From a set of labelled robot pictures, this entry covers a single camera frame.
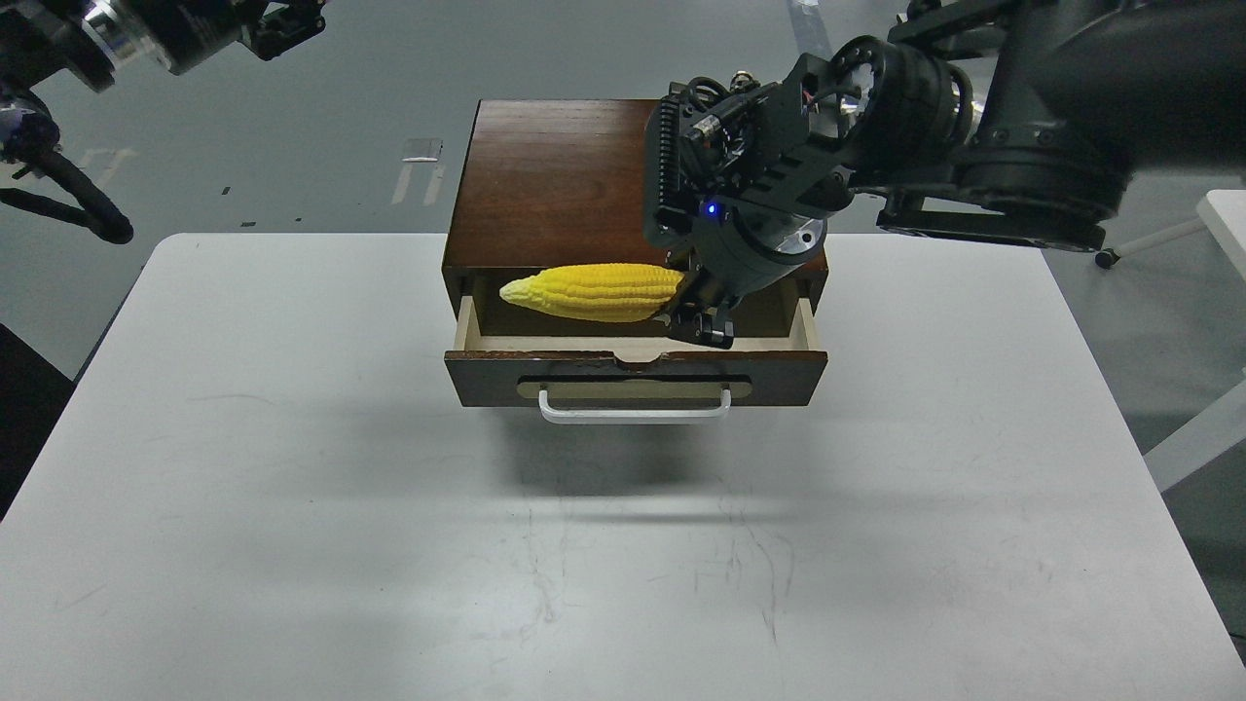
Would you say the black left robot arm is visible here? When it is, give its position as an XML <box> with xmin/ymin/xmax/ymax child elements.
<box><xmin>1</xmin><ymin>1</ymin><xmax>326</xmax><ymax>244</ymax></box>

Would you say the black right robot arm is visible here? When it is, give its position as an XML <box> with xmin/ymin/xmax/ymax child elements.
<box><xmin>642</xmin><ymin>1</ymin><xmax>1245</xmax><ymax>349</ymax></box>

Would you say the yellow corn cob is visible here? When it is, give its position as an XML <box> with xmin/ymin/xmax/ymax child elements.
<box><xmin>498</xmin><ymin>263</ymin><xmax>684</xmax><ymax>322</ymax></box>

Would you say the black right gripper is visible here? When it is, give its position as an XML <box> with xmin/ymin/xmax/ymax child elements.
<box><xmin>642</xmin><ymin>54</ymin><xmax>854</xmax><ymax>350</ymax></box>

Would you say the dark wooden drawer cabinet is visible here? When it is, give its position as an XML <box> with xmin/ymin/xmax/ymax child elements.
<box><xmin>442</xmin><ymin>97</ymin><xmax>829</xmax><ymax>337</ymax></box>

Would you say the drawer with white handle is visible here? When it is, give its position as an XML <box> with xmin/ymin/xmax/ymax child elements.
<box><xmin>445</xmin><ymin>278</ymin><xmax>829</xmax><ymax>410</ymax></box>

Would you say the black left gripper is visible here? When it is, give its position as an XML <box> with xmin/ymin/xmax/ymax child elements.
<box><xmin>82</xmin><ymin>1</ymin><xmax>328</xmax><ymax>76</ymax></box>

